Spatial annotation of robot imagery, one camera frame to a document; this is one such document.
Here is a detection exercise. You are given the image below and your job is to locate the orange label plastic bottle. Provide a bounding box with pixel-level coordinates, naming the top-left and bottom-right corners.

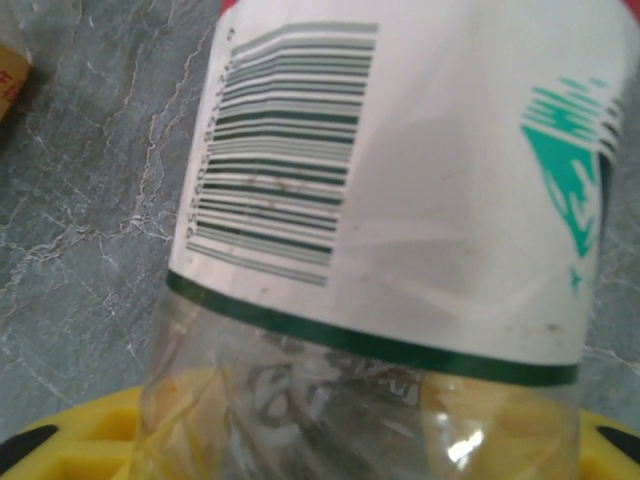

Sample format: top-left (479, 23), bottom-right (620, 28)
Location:
top-left (0, 42), bottom-right (33, 124)

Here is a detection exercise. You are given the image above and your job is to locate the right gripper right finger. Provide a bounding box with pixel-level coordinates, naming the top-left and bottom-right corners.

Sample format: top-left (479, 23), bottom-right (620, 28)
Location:
top-left (569, 407), bottom-right (640, 480)

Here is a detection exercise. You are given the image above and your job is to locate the red label plastic bottle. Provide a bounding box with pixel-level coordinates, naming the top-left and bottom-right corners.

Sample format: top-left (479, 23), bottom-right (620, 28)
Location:
top-left (132, 0), bottom-right (640, 480)

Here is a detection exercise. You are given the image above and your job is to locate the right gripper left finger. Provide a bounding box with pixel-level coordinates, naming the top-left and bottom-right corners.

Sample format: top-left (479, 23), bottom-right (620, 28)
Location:
top-left (0, 394), bottom-right (151, 480)

